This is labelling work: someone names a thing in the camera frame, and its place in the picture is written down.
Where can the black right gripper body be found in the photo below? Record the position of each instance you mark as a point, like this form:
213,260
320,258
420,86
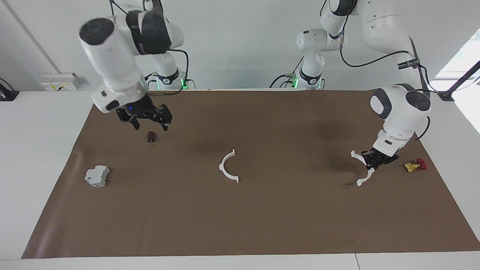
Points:
137,110

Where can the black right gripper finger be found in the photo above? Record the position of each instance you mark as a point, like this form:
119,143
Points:
134,123
165,117

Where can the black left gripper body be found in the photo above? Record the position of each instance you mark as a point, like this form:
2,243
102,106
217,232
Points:
382,158

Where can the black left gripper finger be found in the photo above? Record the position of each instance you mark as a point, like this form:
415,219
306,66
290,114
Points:
374,167
367,158

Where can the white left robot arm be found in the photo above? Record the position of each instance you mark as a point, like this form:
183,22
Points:
401,112

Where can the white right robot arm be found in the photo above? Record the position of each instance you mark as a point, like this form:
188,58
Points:
108,56

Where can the dark brown small cylinder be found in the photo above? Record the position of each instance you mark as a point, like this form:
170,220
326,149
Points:
151,136

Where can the grey circuit breaker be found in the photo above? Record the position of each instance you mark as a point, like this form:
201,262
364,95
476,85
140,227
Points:
96,176

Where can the brown table mat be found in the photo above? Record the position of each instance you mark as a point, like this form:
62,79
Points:
262,210

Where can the black table clamp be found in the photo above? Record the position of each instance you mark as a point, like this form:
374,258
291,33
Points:
8,94

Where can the white wall socket box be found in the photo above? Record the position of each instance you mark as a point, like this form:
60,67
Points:
60,81

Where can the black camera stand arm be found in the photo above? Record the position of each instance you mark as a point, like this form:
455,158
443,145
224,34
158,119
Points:
446,95

